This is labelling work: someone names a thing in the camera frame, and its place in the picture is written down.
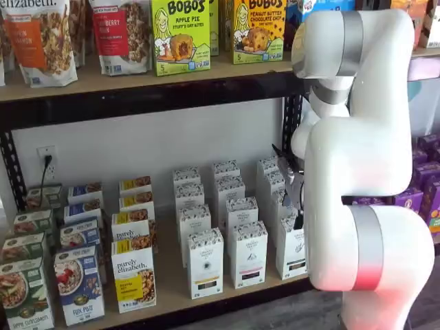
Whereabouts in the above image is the orange purely elizabeth granola bag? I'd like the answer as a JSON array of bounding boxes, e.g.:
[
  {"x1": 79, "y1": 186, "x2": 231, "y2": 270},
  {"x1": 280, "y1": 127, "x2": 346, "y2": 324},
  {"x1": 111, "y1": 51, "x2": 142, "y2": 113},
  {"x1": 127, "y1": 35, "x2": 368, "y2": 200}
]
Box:
[{"x1": 3, "y1": 0, "x2": 79, "y2": 87}]

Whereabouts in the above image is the black plug with cord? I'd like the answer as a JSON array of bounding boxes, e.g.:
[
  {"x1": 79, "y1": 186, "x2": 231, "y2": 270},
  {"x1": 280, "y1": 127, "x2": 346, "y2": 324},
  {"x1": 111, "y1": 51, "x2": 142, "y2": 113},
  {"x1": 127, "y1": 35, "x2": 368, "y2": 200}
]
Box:
[{"x1": 40, "y1": 154, "x2": 54, "y2": 189}]

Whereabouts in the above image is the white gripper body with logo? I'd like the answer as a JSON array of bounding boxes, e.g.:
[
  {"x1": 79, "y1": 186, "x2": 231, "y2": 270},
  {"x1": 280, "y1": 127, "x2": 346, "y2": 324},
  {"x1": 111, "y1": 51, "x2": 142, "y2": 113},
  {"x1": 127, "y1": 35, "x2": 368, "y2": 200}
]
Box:
[{"x1": 291, "y1": 111, "x2": 322, "y2": 160}]

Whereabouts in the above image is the green Bobo's apple pie box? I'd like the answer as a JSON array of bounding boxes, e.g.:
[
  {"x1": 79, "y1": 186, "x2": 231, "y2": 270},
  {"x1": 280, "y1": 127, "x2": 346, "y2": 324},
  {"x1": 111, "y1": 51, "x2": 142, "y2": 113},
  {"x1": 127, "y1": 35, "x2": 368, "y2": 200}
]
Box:
[
  {"x1": 208, "y1": 0, "x2": 220, "y2": 56},
  {"x1": 150, "y1": 0, "x2": 212, "y2": 77}
]

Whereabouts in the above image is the blue ZBar box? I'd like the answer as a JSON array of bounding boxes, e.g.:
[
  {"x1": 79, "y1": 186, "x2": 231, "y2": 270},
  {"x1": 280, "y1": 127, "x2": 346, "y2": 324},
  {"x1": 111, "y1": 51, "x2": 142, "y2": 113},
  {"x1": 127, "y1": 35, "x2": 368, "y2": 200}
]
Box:
[{"x1": 285, "y1": 0, "x2": 357, "y2": 47}]

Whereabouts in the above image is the white yellow purely elizabeth box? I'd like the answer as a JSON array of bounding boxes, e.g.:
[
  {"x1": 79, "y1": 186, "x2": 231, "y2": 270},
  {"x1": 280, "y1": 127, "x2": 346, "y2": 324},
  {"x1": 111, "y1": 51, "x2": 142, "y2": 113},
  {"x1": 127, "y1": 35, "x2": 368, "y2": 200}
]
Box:
[
  {"x1": 118, "y1": 191, "x2": 156, "y2": 221},
  {"x1": 118, "y1": 175, "x2": 153, "y2": 197},
  {"x1": 111, "y1": 235, "x2": 158, "y2": 314},
  {"x1": 110, "y1": 209, "x2": 159, "y2": 255}
]

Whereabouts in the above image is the orange snack box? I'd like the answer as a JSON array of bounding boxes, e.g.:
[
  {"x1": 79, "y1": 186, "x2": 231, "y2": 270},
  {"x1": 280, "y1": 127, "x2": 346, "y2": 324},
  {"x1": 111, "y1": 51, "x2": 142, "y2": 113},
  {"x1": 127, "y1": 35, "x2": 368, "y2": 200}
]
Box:
[{"x1": 390, "y1": 0, "x2": 429, "y2": 50}]

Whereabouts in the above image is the yellow Bobo's peanut butter box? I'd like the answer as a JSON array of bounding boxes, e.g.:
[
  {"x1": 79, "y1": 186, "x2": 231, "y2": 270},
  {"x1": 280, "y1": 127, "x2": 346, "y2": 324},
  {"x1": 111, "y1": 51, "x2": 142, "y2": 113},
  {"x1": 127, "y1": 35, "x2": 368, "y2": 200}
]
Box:
[{"x1": 232, "y1": 0, "x2": 287, "y2": 65}]

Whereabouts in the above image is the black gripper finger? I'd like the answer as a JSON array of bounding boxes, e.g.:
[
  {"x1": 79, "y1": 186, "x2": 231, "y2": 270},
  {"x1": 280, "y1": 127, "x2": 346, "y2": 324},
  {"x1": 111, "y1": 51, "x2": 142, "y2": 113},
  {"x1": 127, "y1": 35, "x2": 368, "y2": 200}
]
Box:
[
  {"x1": 283, "y1": 185, "x2": 306, "y2": 231},
  {"x1": 271, "y1": 142, "x2": 305, "y2": 188}
]

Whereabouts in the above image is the white and brown snack box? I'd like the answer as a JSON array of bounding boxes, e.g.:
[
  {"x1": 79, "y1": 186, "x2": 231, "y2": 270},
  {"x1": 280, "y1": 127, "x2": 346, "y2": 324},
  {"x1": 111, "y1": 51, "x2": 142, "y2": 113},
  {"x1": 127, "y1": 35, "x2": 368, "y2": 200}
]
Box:
[{"x1": 423, "y1": 0, "x2": 440, "y2": 49}]

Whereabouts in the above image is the wooden metal shelf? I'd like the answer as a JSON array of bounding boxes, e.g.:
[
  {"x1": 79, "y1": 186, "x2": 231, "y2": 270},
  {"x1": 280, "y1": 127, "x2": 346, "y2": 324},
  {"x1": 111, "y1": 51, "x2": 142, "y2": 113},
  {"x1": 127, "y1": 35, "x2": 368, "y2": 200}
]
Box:
[{"x1": 0, "y1": 70, "x2": 312, "y2": 330}]

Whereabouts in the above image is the red purely elizabeth granola bag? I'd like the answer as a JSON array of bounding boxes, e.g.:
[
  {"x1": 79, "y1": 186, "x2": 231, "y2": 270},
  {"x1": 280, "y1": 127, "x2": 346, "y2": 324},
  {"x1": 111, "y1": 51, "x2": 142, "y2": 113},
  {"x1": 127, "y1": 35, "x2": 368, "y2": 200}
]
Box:
[{"x1": 89, "y1": 0, "x2": 153, "y2": 76}]

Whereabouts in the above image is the purple Annie's snack box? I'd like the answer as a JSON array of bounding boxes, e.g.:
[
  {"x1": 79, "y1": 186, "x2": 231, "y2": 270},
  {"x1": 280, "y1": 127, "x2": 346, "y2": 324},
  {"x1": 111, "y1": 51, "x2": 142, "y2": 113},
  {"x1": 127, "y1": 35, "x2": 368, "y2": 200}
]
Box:
[
  {"x1": 391, "y1": 187, "x2": 425, "y2": 208},
  {"x1": 412, "y1": 161, "x2": 440, "y2": 189},
  {"x1": 412, "y1": 134, "x2": 440, "y2": 162},
  {"x1": 421, "y1": 177, "x2": 440, "y2": 228}
]

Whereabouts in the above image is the green apple cinnamon oatmeal box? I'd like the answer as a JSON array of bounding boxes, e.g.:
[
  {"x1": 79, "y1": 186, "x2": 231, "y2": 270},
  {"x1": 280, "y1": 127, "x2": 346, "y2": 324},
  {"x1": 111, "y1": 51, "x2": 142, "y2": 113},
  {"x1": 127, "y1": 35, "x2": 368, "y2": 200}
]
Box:
[
  {"x1": 0, "y1": 232, "x2": 48, "y2": 267},
  {"x1": 25, "y1": 184, "x2": 63, "y2": 211},
  {"x1": 0, "y1": 256, "x2": 55, "y2": 330},
  {"x1": 12, "y1": 208, "x2": 56, "y2": 241}
]

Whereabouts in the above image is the white wall power outlet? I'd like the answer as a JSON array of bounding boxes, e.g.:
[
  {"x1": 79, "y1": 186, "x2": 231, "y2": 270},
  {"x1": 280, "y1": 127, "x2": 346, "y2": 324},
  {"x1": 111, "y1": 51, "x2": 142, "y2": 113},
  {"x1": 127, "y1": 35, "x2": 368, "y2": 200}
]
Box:
[{"x1": 36, "y1": 145, "x2": 58, "y2": 180}]

